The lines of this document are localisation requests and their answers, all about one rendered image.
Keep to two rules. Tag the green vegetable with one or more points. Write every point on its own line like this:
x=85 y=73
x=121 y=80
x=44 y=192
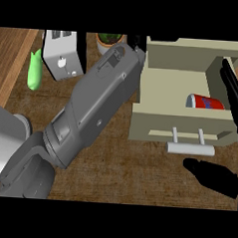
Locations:
x=34 y=72

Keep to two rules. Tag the pale grey cylinder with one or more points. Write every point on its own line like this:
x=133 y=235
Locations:
x=3 y=140

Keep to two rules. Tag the beige drawer front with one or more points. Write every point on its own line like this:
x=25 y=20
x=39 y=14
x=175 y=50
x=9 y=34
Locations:
x=177 y=121

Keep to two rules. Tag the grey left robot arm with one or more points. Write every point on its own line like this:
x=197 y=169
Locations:
x=92 y=102

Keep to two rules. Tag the white toaster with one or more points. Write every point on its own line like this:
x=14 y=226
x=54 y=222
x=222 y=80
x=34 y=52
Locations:
x=61 y=54

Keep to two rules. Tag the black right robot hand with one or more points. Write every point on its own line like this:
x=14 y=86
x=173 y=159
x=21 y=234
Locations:
x=214 y=176

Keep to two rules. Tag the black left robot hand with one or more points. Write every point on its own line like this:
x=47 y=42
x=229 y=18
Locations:
x=137 y=42

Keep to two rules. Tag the red can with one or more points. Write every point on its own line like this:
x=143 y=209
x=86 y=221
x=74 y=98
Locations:
x=206 y=102

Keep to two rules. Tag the potted green plant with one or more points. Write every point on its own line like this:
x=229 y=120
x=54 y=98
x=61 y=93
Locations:
x=106 y=40

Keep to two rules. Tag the beige open drawer box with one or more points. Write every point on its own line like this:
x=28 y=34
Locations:
x=173 y=86

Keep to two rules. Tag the beige wooden cabinet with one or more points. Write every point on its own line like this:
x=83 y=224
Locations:
x=181 y=55

